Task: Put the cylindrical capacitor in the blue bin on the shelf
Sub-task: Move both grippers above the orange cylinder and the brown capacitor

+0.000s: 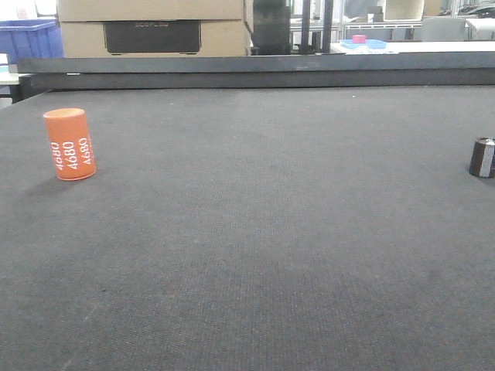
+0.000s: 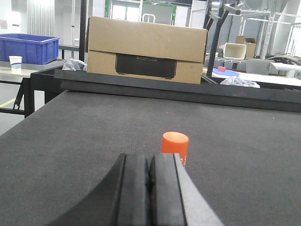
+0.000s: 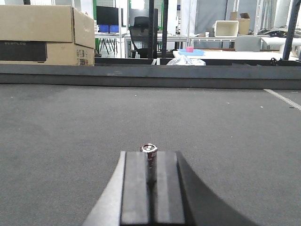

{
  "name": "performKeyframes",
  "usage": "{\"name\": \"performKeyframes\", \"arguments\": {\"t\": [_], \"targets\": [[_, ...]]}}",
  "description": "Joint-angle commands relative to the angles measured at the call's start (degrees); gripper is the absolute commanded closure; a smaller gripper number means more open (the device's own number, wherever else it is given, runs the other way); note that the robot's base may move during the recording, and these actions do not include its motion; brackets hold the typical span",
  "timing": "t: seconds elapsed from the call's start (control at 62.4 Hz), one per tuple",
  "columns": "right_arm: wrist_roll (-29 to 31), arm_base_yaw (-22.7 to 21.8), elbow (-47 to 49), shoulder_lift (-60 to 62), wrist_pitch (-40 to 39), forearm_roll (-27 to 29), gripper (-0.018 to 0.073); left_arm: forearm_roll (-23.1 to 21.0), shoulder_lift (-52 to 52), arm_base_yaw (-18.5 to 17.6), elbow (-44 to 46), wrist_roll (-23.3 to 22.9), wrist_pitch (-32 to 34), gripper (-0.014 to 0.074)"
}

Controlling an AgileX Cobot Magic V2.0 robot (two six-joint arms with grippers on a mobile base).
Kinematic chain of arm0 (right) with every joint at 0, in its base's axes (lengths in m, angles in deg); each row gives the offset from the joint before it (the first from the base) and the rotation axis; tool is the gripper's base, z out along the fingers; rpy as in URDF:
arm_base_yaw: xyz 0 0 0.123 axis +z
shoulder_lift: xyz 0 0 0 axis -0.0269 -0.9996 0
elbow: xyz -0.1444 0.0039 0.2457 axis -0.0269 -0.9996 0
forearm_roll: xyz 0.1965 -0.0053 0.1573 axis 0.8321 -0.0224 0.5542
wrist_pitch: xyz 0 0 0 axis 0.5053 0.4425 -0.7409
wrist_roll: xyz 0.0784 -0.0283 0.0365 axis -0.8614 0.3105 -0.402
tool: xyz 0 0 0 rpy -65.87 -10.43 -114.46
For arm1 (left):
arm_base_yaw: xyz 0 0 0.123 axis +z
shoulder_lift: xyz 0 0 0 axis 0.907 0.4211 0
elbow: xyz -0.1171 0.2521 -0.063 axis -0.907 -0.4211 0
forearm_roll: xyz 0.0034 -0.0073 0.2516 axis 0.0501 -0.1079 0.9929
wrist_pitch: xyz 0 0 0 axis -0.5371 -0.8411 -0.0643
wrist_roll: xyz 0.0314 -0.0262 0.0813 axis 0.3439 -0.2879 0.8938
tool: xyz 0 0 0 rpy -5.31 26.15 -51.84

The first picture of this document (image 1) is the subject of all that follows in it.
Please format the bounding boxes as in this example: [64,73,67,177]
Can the dark brown cylindrical capacitor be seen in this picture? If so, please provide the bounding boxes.
[469,138,494,179]

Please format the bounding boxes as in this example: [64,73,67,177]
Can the white background table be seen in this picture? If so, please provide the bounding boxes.
[331,40,494,54]

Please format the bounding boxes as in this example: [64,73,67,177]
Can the orange cylinder with white numbers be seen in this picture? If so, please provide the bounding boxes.
[43,107,97,181]

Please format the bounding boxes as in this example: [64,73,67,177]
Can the pink block on blue tray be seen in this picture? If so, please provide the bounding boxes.
[352,34,367,44]

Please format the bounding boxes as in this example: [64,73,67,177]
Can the blue flat tray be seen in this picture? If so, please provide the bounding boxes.
[340,39,387,49]

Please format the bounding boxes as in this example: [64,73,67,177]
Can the large cardboard box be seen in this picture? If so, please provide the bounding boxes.
[56,0,254,58]

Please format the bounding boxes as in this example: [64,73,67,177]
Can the black raised table edge board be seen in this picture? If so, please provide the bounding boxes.
[17,51,494,90]

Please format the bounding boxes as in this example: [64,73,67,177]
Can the blue plastic crate background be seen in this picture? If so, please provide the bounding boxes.
[1,18,64,64]

